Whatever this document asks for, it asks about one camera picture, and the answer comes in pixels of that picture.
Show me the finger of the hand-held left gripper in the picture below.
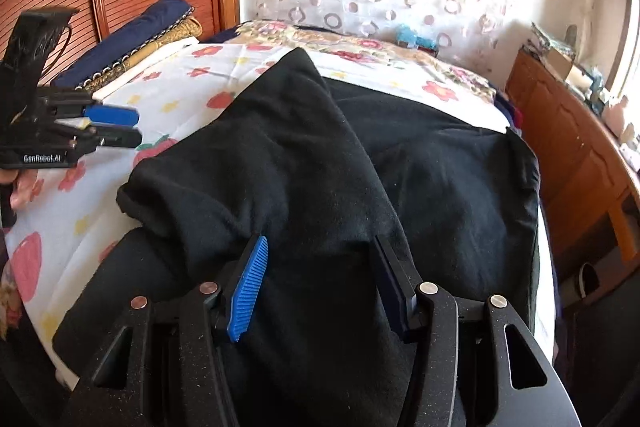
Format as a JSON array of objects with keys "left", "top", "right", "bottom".
[
  {"left": 54, "top": 123, "right": 144, "bottom": 150},
  {"left": 49, "top": 100, "right": 141, "bottom": 128}
]

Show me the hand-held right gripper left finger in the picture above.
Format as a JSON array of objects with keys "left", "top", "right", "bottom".
[{"left": 62, "top": 234, "right": 270, "bottom": 427}]

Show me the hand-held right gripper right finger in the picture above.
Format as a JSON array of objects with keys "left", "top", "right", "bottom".
[{"left": 373, "top": 234, "right": 584, "bottom": 427}]

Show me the black printed t-shirt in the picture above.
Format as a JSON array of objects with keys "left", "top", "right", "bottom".
[{"left": 51, "top": 47, "right": 544, "bottom": 427}]

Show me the person's left hand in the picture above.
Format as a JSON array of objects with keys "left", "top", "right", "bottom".
[{"left": 0, "top": 166, "right": 39, "bottom": 212}]

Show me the white floral bed sheet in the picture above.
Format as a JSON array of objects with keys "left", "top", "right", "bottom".
[{"left": 0, "top": 38, "right": 559, "bottom": 360}]

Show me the navy folded cloth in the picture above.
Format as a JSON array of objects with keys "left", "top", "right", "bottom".
[{"left": 49, "top": 0, "right": 197, "bottom": 88}]

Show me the yellow patterned folded cloth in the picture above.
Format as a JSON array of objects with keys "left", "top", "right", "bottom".
[{"left": 74, "top": 16, "right": 204, "bottom": 91}]

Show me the wooden cabinet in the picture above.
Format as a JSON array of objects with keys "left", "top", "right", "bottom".
[{"left": 504, "top": 49, "right": 640, "bottom": 294}]

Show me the beige floral blanket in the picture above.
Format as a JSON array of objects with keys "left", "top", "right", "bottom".
[{"left": 239, "top": 19, "right": 502, "bottom": 104}]

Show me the blue plastic packet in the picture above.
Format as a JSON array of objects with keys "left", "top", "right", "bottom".
[{"left": 394, "top": 22, "right": 439, "bottom": 51}]

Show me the cardboard box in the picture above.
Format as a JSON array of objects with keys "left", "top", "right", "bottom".
[{"left": 542, "top": 49, "right": 574, "bottom": 78}]

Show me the pale small bottle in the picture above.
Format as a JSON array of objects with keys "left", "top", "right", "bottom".
[{"left": 606, "top": 96, "right": 632, "bottom": 128}]

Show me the pile of papers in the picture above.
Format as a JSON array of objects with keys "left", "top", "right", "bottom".
[{"left": 529, "top": 21, "right": 567, "bottom": 54}]

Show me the bright window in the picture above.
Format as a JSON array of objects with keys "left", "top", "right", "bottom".
[{"left": 609, "top": 0, "right": 640, "bottom": 108}]

